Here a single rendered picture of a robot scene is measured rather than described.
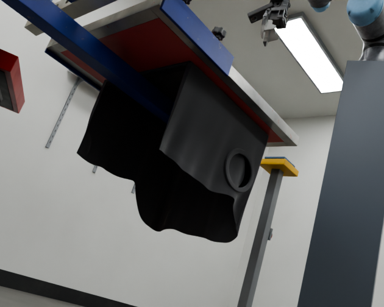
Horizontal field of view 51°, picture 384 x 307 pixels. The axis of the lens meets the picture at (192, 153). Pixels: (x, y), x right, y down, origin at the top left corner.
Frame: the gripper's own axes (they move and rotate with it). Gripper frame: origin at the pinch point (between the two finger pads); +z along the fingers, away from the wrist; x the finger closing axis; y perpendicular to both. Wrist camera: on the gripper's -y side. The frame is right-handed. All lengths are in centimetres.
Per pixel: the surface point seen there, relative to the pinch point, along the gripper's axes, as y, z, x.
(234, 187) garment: 8, 67, -7
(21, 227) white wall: -191, 93, 101
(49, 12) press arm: -31, 48, -70
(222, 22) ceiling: -123, -164, 171
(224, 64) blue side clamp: 7, 40, -38
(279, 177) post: 12, 47, 32
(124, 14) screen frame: -16, 40, -59
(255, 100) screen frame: 11.7, 40.3, -19.0
